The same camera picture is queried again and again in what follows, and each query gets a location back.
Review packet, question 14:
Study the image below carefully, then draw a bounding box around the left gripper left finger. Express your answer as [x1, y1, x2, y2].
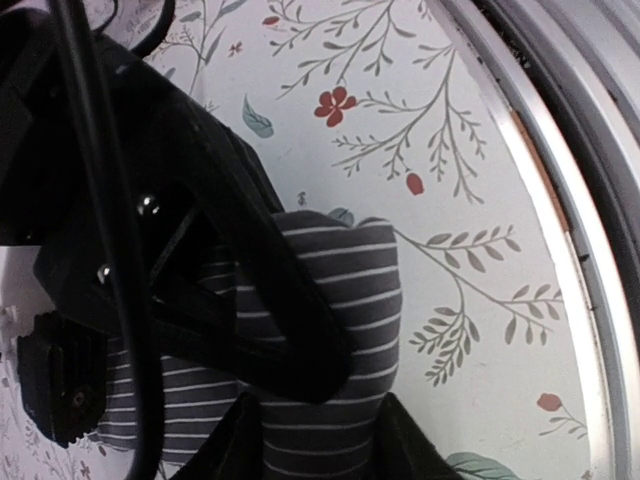
[171, 393, 263, 480]

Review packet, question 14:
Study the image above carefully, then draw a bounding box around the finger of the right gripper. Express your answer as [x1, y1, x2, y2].
[114, 60, 352, 404]

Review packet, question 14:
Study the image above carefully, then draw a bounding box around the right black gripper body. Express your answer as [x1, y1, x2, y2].
[0, 0, 236, 446]

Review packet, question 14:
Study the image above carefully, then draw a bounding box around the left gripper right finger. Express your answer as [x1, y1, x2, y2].
[369, 392, 458, 480]

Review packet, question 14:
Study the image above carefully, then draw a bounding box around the grey striped underwear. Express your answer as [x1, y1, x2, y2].
[94, 209, 405, 480]

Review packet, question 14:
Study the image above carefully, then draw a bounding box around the floral tablecloth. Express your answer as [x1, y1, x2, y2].
[0, 0, 601, 480]

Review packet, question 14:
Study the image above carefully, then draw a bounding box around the aluminium front rail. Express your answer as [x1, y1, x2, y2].
[445, 1, 639, 479]

